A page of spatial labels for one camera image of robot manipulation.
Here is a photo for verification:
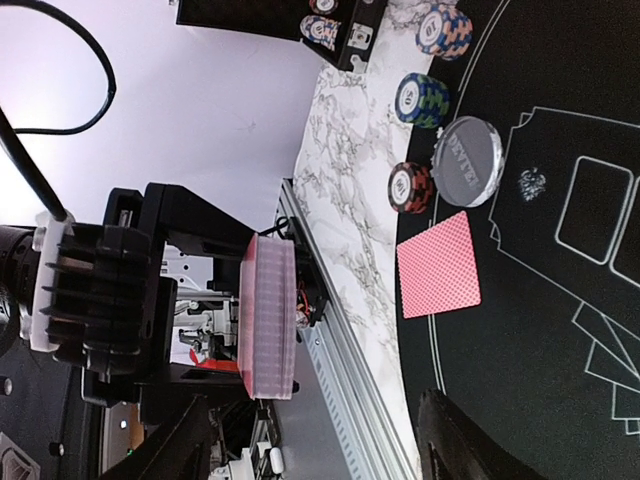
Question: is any face-down card seat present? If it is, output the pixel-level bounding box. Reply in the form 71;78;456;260
396;211;482;319

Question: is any black poker chip case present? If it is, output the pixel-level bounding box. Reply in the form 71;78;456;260
176;0;387;74

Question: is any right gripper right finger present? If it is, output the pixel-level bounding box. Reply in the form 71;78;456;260
416;389;542;479

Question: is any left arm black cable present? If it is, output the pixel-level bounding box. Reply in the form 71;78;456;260
0;0;119;224

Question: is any red chip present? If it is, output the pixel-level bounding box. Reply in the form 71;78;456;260
387;162;434;214

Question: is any red playing card deck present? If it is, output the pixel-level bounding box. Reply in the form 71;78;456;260
237;234;297;400

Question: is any green chip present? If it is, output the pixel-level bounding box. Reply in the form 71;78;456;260
394;72;450;129

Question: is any front aluminium rail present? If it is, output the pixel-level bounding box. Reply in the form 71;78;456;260
278;178;415;479

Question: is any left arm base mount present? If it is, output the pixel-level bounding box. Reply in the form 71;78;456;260
274;215;329;330

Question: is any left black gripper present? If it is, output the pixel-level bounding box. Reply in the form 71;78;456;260
47;183;254;425

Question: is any round black poker mat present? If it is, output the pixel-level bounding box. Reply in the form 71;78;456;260
397;1;639;479

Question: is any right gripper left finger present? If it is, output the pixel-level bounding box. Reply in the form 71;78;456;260
99;396;215;479

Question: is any clear round dealer button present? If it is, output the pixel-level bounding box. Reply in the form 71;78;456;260
431;116;504;208

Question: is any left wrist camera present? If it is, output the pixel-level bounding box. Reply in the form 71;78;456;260
1;212;74;354

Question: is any blue white chip seat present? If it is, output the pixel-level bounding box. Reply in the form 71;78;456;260
415;3;473;61

